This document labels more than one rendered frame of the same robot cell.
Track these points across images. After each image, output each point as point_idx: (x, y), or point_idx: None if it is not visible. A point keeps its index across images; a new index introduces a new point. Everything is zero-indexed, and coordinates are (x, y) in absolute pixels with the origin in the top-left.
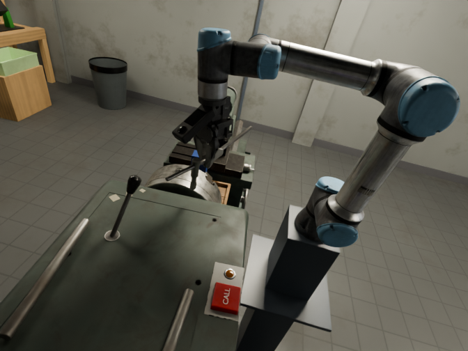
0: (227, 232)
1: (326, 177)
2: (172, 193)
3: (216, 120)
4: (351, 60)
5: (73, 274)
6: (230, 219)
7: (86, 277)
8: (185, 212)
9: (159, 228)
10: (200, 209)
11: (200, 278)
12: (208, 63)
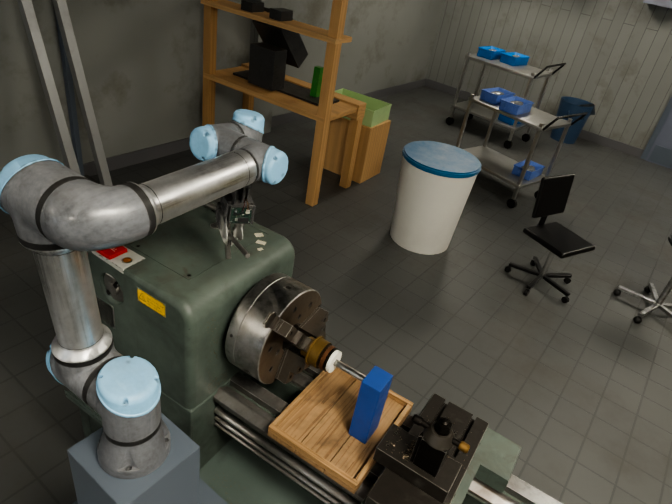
0: (167, 276)
1: (149, 379)
2: (248, 266)
3: (232, 196)
4: (164, 175)
5: (194, 209)
6: (180, 285)
7: (188, 212)
8: (212, 262)
9: (205, 244)
10: (208, 272)
11: (139, 247)
12: None
